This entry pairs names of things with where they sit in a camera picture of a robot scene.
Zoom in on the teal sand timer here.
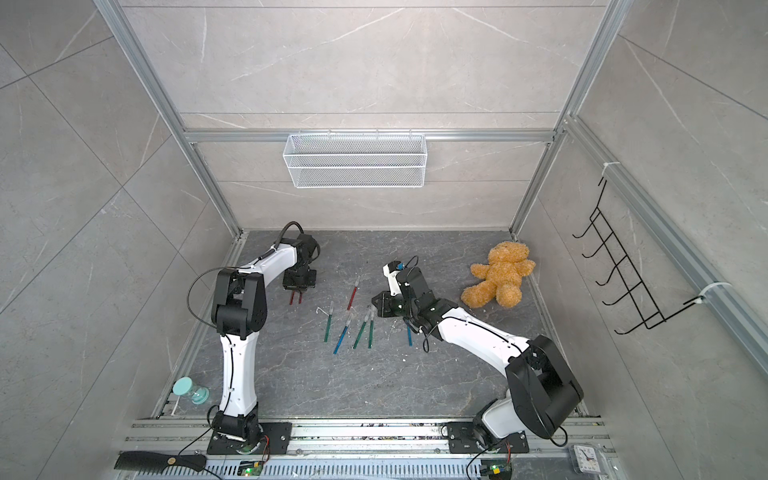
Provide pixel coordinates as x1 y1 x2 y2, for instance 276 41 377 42
172 376 210 405

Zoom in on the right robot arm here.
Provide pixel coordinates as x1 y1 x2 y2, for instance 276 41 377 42
371 260 584 451

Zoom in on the white wire mesh basket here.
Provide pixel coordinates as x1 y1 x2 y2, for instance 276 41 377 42
283 133 428 189

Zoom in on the small white clock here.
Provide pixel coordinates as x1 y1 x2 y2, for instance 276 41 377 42
571 444 604 476

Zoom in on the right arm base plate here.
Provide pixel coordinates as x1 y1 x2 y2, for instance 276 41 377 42
441 421 530 454

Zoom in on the black wire hook rack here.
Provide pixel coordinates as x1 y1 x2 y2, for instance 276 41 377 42
571 177 706 336

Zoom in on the blue carving knife middle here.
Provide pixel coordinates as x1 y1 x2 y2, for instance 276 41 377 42
333 311 353 355

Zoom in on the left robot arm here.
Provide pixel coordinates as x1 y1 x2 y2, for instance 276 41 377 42
203 221 321 453

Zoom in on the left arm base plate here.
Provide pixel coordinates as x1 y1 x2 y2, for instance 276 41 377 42
206 422 293 455

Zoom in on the brown teddy bear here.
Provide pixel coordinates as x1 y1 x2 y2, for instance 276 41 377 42
461 241 536 309

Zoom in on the aluminium mounting rail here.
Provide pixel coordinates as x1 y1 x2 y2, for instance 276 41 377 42
115 417 627 479

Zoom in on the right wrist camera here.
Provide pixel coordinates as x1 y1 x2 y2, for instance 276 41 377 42
383 260 404 297

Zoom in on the green carving knife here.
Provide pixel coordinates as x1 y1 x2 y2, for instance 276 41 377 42
323 302 334 343
353 309 371 349
368 305 376 349

